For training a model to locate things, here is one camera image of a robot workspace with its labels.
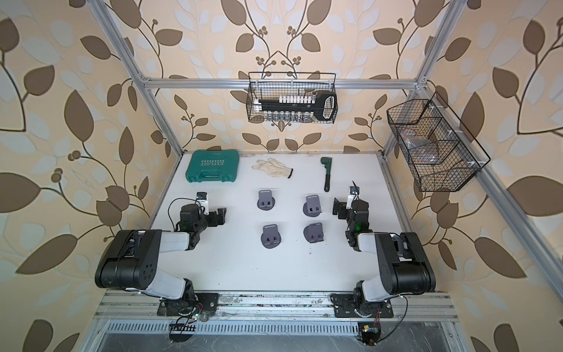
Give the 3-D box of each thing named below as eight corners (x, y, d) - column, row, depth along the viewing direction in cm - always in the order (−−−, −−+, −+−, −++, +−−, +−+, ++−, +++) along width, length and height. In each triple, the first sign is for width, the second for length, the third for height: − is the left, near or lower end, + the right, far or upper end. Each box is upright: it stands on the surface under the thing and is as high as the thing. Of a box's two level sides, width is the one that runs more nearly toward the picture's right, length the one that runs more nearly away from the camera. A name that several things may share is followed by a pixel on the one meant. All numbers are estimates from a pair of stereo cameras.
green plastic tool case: (186, 183, 111) (182, 176, 106) (196, 156, 123) (193, 149, 119) (235, 183, 111) (233, 176, 106) (240, 156, 123) (239, 149, 119)
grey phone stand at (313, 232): (307, 245, 90) (308, 238, 84) (303, 233, 93) (304, 224, 87) (323, 241, 91) (325, 233, 85) (318, 229, 94) (320, 220, 88)
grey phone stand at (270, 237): (263, 248, 89) (261, 239, 82) (264, 234, 93) (262, 224, 86) (280, 248, 89) (280, 239, 82) (281, 234, 93) (280, 224, 86)
